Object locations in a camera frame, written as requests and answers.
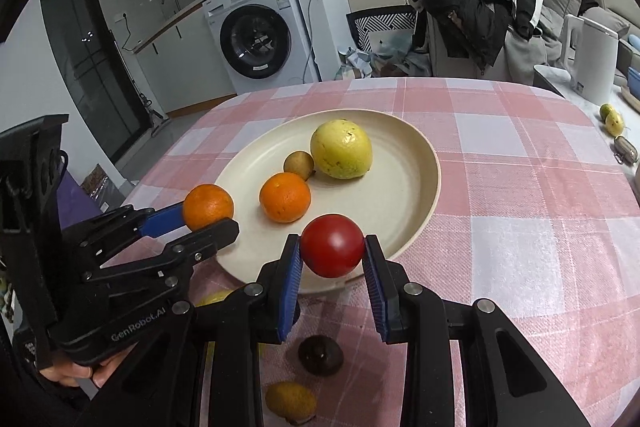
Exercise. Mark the red tomato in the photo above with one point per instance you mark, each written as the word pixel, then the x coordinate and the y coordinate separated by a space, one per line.
pixel 332 245

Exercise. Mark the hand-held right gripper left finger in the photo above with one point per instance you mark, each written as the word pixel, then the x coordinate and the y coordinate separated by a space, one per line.
pixel 290 287

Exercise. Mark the yellow-green guava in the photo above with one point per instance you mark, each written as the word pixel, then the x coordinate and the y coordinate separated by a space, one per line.
pixel 341 149

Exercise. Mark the yellow lemon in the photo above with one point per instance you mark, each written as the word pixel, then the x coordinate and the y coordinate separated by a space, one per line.
pixel 215 298

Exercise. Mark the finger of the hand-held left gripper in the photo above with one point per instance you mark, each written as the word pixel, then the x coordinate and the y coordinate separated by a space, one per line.
pixel 210 239
pixel 165 219

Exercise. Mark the small yellow fruit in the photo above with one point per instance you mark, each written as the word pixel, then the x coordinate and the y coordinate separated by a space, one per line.
pixel 614 124

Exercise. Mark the orange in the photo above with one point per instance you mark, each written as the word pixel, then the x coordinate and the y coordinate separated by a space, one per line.
pixel 285 197
pixel 207 207

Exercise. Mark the white kitchen counter cabinet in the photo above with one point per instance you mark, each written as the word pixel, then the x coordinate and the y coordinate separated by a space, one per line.
pixel 185 72

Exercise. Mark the crumpled plastic bags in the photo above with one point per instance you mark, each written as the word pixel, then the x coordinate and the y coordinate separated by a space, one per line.
pixel 380 54

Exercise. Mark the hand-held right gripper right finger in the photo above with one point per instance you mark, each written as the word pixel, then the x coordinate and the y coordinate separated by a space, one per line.
pixel 377 287

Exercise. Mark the white electric kettle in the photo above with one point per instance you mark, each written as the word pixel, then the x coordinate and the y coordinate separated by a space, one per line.
pixel 592 59

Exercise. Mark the dark glass door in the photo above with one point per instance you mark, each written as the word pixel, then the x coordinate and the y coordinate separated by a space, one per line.
pixel 90 57

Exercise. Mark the brown kiwi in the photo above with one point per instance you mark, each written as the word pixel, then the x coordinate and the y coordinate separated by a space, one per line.
pixel 298 164

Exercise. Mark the small green fruit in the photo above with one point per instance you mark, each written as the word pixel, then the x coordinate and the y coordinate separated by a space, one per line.
pixel 606 109

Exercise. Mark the dark purple plum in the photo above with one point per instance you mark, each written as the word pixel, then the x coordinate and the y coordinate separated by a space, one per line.
pixel 320 354

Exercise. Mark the pile of dark clothes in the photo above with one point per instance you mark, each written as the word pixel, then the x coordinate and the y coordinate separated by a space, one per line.
pixel 465 12

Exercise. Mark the light blue pillow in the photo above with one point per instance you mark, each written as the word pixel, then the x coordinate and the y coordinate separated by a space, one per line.
pixel 635 43

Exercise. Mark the person's left hand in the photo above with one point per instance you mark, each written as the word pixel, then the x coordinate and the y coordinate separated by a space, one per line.
pixel 107 369

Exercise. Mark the white washing machine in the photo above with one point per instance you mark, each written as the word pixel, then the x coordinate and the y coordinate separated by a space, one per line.
pixel 300 57

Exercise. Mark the small brown object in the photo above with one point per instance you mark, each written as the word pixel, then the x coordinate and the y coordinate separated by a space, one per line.
pixel 625 150

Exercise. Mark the grey garment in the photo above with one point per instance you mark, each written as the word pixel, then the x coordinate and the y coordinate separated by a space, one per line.
pixel 530 57

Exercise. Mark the clear bag with brown contents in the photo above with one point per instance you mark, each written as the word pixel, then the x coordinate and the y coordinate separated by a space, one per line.
pixel 97 183

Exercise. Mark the pink checked tablecloth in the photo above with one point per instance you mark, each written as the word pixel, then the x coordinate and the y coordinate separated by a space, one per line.
pixel 525 207

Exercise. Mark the cream round plate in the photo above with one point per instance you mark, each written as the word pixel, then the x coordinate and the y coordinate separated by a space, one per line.
pixel 400 187

